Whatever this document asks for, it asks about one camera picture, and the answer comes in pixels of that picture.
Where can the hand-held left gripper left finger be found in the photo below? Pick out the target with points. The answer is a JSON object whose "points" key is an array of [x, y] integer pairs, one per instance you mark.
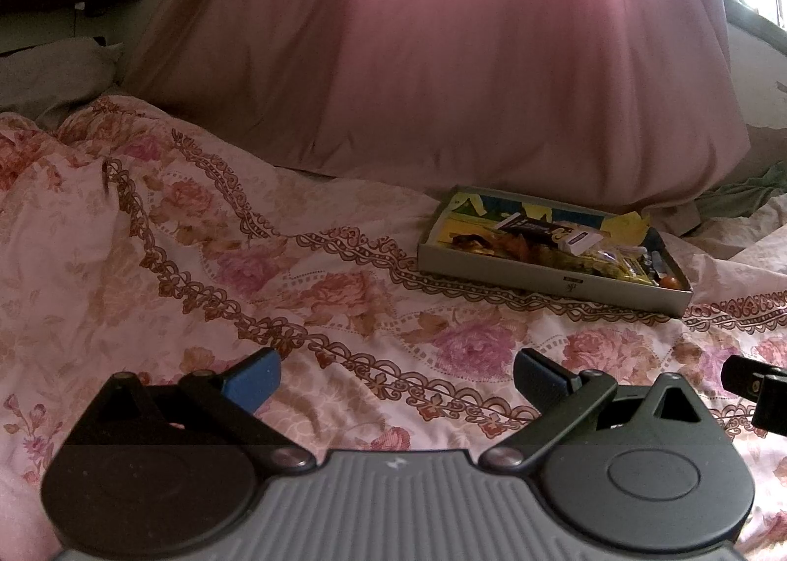
{"points": [[255, 379]]}

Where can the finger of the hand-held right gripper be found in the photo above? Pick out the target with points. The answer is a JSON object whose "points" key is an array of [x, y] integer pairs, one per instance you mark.
{"points": [[738, 376]]}

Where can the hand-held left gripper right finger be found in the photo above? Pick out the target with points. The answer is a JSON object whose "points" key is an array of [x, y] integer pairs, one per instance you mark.
{"points": [[541, 376]]}

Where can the shallow grey cardboard box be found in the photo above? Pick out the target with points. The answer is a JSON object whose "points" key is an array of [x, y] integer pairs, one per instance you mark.
{"points": [[522, 281]]}

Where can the tangerine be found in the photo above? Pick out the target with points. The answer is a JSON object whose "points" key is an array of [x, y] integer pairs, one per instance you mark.
{"points": [[671, 282]]}

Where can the orange snack clear packet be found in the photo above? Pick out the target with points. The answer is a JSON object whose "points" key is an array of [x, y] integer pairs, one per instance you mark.
{"points": [[519, 247]]}

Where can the dark blue snack packet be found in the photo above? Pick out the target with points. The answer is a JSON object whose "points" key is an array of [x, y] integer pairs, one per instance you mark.
{"points": [[529, 224]]}

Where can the floral blanket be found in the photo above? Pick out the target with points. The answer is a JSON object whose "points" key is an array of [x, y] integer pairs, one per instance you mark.
{"points": [[184, 266]]}

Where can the green cloth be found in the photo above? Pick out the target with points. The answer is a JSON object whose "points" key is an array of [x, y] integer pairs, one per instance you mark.
{"points": [[744, 198]]}

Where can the large pink pillow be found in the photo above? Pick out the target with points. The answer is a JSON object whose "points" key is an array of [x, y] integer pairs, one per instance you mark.
{"points": [[461, 56]]}

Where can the grey cloth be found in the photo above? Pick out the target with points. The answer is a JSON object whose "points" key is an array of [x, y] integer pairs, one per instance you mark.
{"points": [[49, 75]]}

